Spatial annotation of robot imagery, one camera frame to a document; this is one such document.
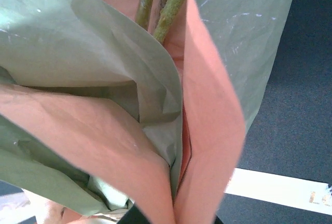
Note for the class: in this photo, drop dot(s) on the green and orange wrapping paper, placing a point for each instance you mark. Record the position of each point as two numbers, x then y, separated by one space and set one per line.
97 115

